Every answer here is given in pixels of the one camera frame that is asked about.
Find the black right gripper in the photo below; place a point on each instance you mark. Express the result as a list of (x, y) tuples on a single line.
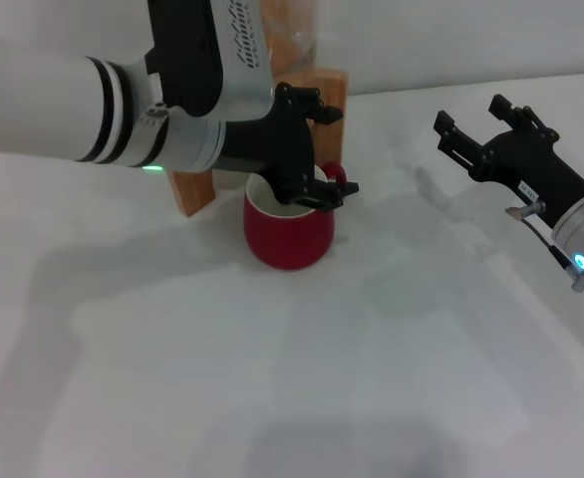
[(531, 171)]

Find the wooden dispenser stand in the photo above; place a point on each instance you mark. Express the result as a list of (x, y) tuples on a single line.
[(329, 89)]

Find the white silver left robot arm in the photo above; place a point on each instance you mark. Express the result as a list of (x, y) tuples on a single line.
[(83, 114)]

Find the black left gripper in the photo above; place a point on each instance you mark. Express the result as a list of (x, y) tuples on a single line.
[(272, 144)]

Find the clear glass dispenser jar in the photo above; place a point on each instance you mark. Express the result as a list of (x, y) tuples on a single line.
[(294, 35)]

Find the red cup white inside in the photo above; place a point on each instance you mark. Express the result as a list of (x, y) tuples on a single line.
[(287, 239)]

